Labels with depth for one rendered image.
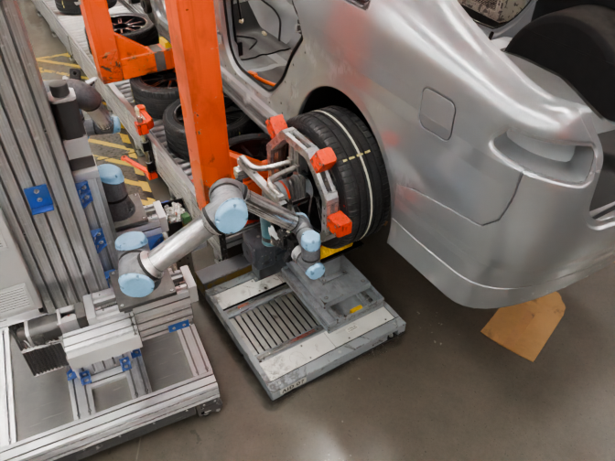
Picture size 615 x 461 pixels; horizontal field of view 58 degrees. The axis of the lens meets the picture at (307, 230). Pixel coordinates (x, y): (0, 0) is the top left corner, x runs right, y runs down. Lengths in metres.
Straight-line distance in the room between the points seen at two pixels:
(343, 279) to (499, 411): 1.01
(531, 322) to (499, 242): 1.41
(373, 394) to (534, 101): 1.67
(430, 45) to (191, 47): 1.05
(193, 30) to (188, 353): 1.47
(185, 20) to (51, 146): 0.80
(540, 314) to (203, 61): 2.26
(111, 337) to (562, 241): 1.65
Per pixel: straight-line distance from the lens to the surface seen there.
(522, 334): 3.30
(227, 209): 1.88
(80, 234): 2.29
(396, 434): 2.79
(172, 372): 2.76
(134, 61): 4.62
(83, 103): 2.38
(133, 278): 2.02
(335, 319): 2.96
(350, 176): 2.39
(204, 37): 2.55
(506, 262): 2.07
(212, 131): 2.74
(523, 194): 1.89
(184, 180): 3.58
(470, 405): 2.95
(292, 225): 2.19
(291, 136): 2.51
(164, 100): 4.44
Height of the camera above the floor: 2.40
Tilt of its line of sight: 40 degrees down
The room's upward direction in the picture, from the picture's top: straight up
